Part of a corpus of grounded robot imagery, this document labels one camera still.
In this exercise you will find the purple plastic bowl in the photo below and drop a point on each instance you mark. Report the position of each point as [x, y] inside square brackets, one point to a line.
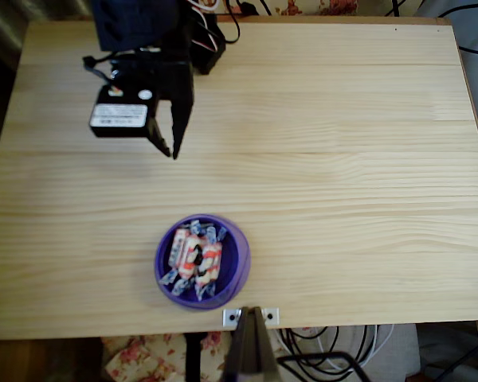
[233, 258]

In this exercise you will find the black plug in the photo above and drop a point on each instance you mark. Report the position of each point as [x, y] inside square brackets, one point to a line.
[245, 6]

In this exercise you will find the floral fabric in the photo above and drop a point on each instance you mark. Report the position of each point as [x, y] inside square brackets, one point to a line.
[135, 358]
[302, 6]

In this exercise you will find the grey cushion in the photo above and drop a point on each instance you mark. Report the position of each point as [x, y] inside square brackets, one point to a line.
[402, 350]

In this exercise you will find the black box camera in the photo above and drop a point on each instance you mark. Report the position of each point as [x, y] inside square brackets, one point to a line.
[119, 115]

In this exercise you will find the silver metal bracket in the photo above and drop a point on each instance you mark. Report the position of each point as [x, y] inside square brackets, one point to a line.
[229, 317]

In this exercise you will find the black post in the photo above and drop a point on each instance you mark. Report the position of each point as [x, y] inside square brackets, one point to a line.
[193, 358]

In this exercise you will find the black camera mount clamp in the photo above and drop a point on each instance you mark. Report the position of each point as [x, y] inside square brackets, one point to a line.
[251, 350]

